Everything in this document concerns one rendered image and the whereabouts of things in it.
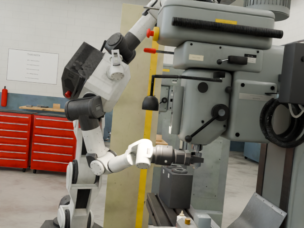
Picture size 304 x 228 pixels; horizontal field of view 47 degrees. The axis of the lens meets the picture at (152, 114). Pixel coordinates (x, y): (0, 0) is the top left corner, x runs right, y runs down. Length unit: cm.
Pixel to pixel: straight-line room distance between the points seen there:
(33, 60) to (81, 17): 187
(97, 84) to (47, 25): 911
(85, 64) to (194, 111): 61
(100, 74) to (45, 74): 892
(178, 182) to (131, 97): 147
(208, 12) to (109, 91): 60
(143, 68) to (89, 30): 748
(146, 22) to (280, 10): 70
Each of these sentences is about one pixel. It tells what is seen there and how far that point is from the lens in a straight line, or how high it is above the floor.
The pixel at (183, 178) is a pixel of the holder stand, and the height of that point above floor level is 107.
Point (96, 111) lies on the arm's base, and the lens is 163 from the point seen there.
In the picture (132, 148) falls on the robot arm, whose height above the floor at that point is 125.
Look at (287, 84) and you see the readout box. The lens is 131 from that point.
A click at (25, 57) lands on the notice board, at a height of 225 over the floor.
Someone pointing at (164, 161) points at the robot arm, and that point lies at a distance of 153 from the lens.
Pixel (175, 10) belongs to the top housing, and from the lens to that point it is 144.
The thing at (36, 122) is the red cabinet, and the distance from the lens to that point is 616.
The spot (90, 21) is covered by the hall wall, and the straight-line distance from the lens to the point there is 1070.
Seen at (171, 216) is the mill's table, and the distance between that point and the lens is 185.
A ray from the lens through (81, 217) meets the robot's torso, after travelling 224.
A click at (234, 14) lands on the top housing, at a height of 185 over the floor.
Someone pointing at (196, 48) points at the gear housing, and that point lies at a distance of 144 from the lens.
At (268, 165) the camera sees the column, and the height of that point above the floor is 122.
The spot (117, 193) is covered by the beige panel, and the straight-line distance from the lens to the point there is 336.
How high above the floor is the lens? 150
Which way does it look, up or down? 3 degrees down
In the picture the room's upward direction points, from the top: 5 degrees clockwise
